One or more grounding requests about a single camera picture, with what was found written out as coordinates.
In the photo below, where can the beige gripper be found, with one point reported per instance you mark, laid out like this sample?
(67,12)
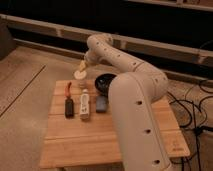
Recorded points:
(81,73)

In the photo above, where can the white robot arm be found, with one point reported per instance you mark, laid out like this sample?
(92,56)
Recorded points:
(131,95)

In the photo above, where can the black bowl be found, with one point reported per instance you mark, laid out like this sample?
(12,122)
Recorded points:
(102,83)

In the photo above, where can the white plastic bottle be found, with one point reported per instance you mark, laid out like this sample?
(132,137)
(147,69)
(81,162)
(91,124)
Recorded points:
(84,111)

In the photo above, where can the blue sponge block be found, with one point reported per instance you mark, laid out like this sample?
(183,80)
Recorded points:
(101,104)

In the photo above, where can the wooden table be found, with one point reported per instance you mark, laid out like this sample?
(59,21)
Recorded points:
(74,142)

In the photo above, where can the black brush orange handle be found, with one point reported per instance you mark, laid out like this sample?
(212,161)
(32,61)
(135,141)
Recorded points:
(69,104)

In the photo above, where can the metal wall rail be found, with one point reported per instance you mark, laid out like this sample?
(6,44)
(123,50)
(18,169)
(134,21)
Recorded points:
(164,50)

